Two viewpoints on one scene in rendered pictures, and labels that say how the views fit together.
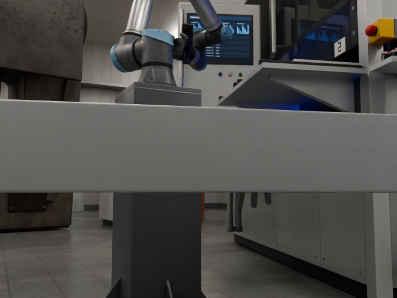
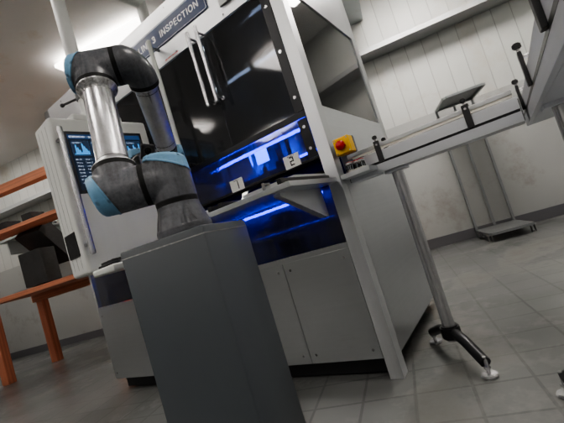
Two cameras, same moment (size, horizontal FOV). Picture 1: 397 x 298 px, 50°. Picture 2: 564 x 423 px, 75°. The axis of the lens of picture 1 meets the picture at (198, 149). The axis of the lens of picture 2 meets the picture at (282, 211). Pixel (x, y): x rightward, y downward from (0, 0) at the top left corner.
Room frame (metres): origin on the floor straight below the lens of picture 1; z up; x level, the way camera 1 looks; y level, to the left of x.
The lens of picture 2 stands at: (0.66, 0.71, 0.71)
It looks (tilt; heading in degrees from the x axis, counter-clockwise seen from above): 4 degrees up; 313
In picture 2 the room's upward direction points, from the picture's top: 17 degrees counter-clockwise
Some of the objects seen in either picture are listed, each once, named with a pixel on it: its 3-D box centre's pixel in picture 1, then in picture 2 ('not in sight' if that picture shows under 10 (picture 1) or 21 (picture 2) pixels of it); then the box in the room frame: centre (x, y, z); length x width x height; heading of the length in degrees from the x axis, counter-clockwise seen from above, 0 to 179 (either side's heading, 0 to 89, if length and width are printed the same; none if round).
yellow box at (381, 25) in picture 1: (383, 31); (344, 145); (1.47, -0.66, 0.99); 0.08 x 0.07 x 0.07; 101
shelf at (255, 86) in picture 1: (288, 90); (252, 206); (1.84, -0.40, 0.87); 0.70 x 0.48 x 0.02; 11
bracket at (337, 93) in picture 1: (311, 94); (303, 206); (1.60, -0.43, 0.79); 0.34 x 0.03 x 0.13; 101
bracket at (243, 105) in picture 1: (266, 116); not in sight; (2.09, -0.34, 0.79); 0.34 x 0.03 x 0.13; 101
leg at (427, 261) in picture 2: not in sight; (424, 253); (1.35, -0.82, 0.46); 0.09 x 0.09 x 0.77; 11
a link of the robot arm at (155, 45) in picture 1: (155, 48); (167, 177); (1.54, 0.16, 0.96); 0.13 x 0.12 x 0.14; 54
